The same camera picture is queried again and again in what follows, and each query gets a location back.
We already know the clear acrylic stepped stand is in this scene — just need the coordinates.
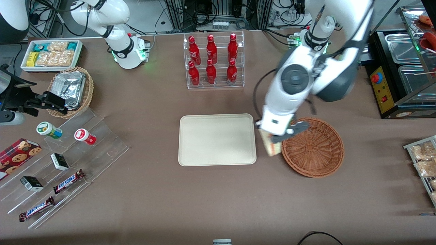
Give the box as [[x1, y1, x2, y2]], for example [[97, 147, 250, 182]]
[[0, 108, 130, 229]]

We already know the glass warmer cover frame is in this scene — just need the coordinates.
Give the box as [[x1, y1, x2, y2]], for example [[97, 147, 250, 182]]
[[397, 5, 436, 74]]

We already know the triangular sandwich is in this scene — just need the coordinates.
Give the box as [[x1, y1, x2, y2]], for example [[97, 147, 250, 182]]
[[260, 129, 283, 157]]

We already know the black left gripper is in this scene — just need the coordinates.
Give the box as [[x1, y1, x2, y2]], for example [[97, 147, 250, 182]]
[[270, 121, 311, 144]]

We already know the steel warmer pan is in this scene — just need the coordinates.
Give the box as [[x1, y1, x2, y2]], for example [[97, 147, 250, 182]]
[[398, 65, 436, 100], [385, 33, 423, 65]]

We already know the metal wire snack tray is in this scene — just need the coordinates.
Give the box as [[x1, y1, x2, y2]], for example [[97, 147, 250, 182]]
[[404, 135, 436, 208]]

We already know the red lid yogurt cup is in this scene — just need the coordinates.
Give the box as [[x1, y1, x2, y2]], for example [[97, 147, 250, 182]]
[[74, 128, 97, 146]]

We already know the red chocolate chip cookie box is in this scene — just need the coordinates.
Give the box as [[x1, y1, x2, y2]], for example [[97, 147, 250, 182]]
[[0, 138, 42, 181]]

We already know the Snickers chocolate bar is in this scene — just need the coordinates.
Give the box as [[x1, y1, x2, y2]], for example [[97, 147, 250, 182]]
[[19, 196, 56, 222], [53, 169, 85, 194]]

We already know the beige plastic serving tray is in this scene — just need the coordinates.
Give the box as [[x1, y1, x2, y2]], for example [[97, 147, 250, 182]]
[[178, 113, 257, 167]]

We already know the white rectangular snack bin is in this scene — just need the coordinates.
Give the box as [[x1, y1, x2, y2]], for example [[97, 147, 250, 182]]
[[20, 39, 84, 73]]

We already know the stack of foil containers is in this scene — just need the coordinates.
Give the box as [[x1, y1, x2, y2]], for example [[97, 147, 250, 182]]
[[50, 71, 86, 110]]

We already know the small dark green box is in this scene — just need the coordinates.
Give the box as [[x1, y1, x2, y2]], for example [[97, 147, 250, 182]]
[[20, 176, 44, 192], [50, 153, 69, 171]]

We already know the brown round wicker basket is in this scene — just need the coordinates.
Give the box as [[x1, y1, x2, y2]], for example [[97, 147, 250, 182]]
[[281, 117, 345, 178]]

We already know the black looped table cable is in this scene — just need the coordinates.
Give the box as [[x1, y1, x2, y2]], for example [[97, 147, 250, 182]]
[[297, 231, 344, 245]]

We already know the clear bag of crackers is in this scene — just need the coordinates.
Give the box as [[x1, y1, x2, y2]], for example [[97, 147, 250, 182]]
[[48, 41, 68, 52], [35, 50, 74, 67]]

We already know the aluminium frame equipment rack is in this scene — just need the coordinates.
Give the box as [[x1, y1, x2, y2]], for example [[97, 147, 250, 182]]
[[163, 0, 273, 33]]

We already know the green lid yogurt cup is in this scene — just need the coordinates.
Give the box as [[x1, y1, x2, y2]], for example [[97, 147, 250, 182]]
[[36, 121, 63, 139]]

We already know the red cola bottle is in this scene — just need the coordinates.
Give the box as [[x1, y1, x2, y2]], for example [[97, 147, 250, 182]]
[[188, 36, 201, 66], [206, 59, 217, 85], [206, 34, 218, 64], [188, 61, 200, 86], [227, 59, 238, 84], [228, 33, 238, 62]]

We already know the clear acrylic bottle rack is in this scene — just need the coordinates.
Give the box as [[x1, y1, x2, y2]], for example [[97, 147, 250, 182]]
[[183, 31, 245, 90]]

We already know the light tan wicker basket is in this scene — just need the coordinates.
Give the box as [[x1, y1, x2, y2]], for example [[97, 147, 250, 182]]
[[47, 66, 94, 119]]

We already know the black food warmer machine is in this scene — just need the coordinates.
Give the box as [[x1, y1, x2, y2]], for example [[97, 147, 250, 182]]
[[366, 31, 436, 119]]

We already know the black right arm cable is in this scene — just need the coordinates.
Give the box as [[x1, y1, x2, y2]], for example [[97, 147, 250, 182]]
[[29, 0, 92, 37]]

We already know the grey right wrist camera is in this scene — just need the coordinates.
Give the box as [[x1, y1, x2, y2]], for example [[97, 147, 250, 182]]
[[0, 112, 25, 126]]

